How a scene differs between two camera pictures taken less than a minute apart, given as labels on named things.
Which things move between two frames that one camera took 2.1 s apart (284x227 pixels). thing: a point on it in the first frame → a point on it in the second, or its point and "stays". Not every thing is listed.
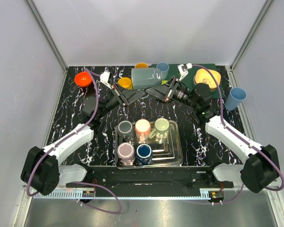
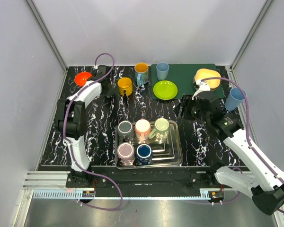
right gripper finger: x=161 y=91 → x=185 y=102
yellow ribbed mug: x=125 y=82 stays
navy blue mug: x=144 y=156 stays
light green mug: x=161 y=130 stays
